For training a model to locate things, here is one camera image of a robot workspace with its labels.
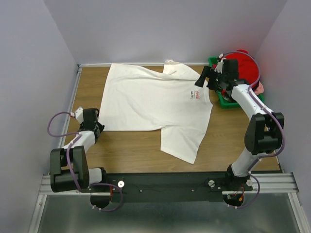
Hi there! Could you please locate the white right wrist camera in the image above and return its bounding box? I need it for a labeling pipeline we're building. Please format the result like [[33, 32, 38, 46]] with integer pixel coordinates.
[[214, 53, 226, 74]]

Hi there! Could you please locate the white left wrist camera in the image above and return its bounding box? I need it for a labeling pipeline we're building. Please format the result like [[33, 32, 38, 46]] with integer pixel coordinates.
[[69, 107, 84, 123]]

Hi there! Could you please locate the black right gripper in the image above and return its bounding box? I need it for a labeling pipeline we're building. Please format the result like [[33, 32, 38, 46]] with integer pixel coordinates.
[[194, 66, 226, 93]]

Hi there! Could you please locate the aluminium frame rail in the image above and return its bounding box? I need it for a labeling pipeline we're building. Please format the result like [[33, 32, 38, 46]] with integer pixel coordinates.
[[39, 173, 299, 195]]

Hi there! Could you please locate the white t shirt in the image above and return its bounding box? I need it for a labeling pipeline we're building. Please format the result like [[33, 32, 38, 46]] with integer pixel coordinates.
[[99, 61, 213, 164]]

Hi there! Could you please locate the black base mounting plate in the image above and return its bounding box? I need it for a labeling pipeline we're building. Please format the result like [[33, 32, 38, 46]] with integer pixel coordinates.
[[90, 171, 253, 210]]

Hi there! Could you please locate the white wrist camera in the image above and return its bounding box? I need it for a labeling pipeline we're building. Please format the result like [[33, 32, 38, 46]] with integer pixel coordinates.
[[214, 53, 226, 74], [69, 107, 84, 123]]

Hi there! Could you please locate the green plastic bin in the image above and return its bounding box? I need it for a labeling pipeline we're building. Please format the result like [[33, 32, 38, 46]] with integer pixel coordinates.
[[208, 56, 265, 109]]

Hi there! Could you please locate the red t shirt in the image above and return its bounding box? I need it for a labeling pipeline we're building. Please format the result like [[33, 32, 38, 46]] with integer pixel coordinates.
[[225, 50, 259, 84]]

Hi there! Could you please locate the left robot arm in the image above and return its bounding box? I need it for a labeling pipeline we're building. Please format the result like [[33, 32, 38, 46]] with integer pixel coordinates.
[[47, 107, 108, 193]]

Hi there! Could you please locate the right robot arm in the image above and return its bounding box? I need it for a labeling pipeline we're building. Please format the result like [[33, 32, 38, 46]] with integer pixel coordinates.
[[195, 58, 285, 190]]

